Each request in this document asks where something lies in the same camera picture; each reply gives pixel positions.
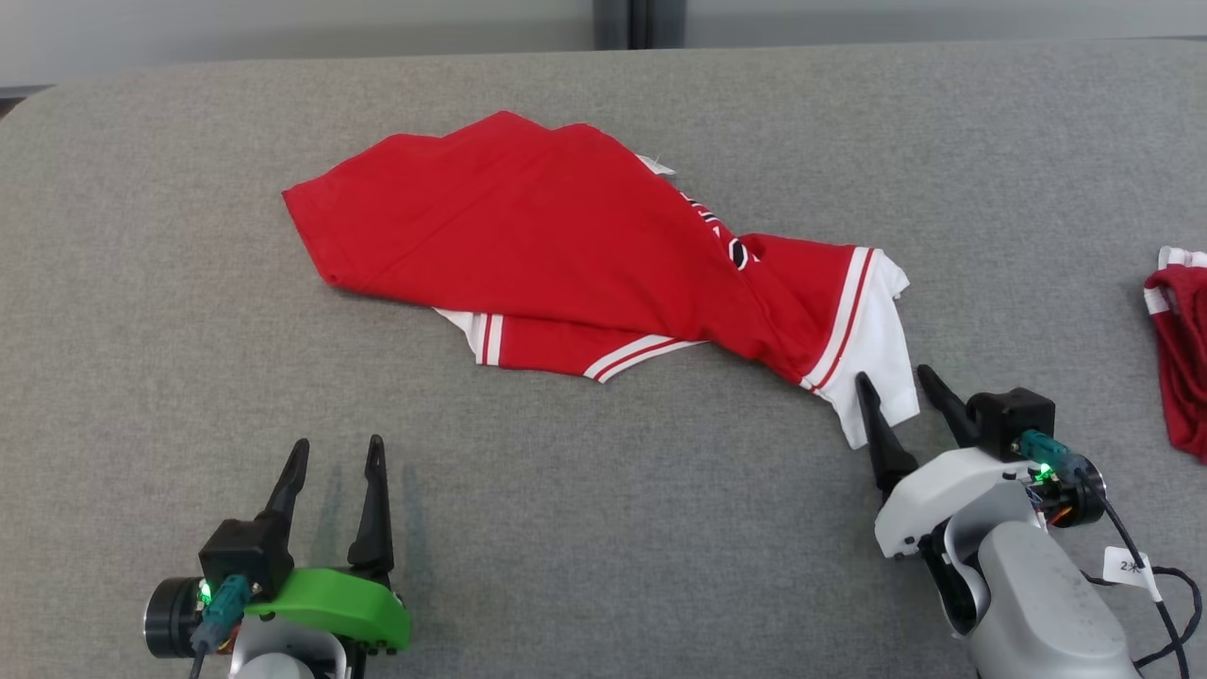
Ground red shorts with white stripe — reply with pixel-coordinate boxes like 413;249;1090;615
1143;245;1207;465

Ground white paper cable tag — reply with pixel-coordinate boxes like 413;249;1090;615
1101;545;1164;603

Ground dark grey wall pillar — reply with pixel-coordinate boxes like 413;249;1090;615
592;0;686;51

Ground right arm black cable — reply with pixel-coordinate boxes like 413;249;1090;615
1017;429;1205;672

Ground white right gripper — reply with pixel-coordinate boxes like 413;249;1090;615
856;366;1106;559

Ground red white striped jersey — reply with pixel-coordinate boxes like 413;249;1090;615
281;110;922;451

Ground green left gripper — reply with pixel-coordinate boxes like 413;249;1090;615
143;435;411;659

